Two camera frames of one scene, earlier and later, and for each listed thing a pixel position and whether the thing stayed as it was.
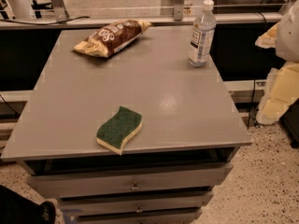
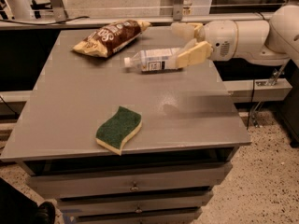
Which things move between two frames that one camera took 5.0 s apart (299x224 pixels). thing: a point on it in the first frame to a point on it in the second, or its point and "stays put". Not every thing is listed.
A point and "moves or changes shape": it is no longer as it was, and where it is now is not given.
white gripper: [288, 36] to [220, 40]
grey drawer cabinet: [192, 129] stays put
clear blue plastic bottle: [201, 35] moves or changes shape
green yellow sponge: [113, 133] stays put
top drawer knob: [135, 188] stays put
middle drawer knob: [138, 210] stays put
